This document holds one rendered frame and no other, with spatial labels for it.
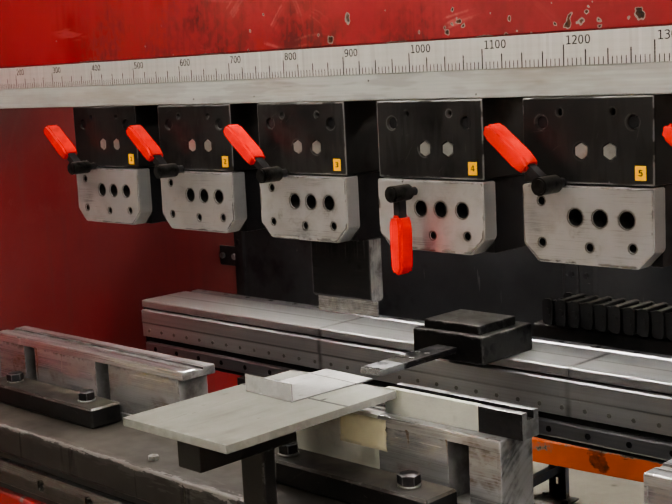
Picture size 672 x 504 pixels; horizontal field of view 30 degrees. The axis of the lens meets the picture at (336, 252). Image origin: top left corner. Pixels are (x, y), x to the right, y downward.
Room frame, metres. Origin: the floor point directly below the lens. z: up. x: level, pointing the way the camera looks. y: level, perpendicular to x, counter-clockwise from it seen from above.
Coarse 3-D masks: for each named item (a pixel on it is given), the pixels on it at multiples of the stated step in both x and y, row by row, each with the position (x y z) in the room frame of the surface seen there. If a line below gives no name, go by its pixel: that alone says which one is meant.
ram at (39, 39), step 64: (0, 0) 1.96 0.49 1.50; (64, 0) 1.84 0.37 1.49; (128, 0) 1.73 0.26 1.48; (192, 0) 1.63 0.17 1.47; (256, 0) 1.55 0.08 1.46; (320, 0) 1.47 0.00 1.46; (384, 0) 1.40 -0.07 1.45; (448, 0) 1.33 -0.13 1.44; (512, 0) 1.28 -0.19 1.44; (576, 0) 1.22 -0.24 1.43; (640, 0) 1.17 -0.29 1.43; (0, 64) 1.97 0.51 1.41; (640, 64) 1.17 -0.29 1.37
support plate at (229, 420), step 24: (240, 384) 1.50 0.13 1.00; (360, 384) 1.47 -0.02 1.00; (168, 408) 1.40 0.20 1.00; (192, 408) 1.40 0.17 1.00; (216, 408) 1.39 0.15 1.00; (240, 408) 1.39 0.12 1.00; (264, 408) 1.38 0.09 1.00; (288, 408) 1.38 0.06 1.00; (312, 408) 1.37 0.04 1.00; (336, 408) 1.37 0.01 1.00; (360, 408) 1.39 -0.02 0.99; (168, 432) 1.32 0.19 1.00; (192, 432) 1.30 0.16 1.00; (216, 432) 1.30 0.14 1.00; (240, 432) 1.29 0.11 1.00; (264, 432) 1.29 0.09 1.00; (288, 432) 1.31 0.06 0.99
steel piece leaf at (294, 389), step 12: (252, 384) 1.45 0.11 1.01; (264, 384) 1.44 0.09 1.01; (276, 384) 1.42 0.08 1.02; (288, 384) 1.40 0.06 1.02; (300, 384) 1.48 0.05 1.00; (312, 384) 1.47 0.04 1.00; (324, 384) 1.47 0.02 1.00; (336, 384) 1.47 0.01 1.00; (348, 384) 1.46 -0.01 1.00; (276, 396) 1.42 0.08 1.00; (288, 396) 1.40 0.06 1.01; (300, 396) 1.42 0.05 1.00; (312, 396) 1.42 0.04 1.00
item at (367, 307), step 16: (368, 240) 1.47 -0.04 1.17; (320, 256) 1.53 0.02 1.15; (336, 256) 1.51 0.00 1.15; (352, 256) 1.49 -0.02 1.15; (368, 256) 1.47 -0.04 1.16; (320, 272) 1.53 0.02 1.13; (336, 272) 1.51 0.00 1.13; (352, 272) 1.49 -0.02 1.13; (368, 272) 1.47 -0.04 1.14; (320, 288) 1.53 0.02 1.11; (336, 288) 1.51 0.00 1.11; (352, 288) 1.49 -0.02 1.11; (368, 288) 1.47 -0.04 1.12; (320, 304) 1.54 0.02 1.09; (336, 304) 1.52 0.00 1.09; (352, 304) 1.50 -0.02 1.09; (368, 304) 1.48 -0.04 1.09
